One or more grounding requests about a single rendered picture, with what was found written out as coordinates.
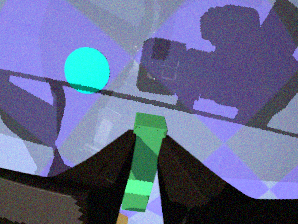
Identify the green rectangular post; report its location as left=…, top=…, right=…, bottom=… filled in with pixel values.
left=121, top=112, right=168, bottom=212

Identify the cyan circle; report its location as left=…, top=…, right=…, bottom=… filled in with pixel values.
left=65, top=47, right=110, bottom=95

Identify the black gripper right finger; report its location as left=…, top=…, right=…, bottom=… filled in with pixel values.
left=157, top=135, right=298, bottom=224

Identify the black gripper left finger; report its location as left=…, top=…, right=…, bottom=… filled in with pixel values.
left=0, top=129, right=136, bottom=224

